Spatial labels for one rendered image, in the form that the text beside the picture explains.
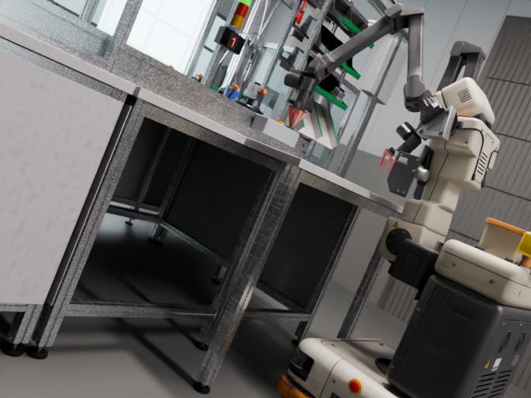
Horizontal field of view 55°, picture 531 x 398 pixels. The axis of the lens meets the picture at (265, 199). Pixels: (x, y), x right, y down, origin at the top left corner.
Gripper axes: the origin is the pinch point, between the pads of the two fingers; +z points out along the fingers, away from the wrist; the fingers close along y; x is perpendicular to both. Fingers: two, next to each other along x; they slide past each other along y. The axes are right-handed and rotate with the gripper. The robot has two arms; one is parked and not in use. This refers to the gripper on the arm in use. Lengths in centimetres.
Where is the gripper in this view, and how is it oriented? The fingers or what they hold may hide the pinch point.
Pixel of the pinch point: (291, 125)
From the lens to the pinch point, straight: 205.8
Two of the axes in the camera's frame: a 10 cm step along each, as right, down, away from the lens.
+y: -6.0, -1.9, -7.8
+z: -3.9, 9.2, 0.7
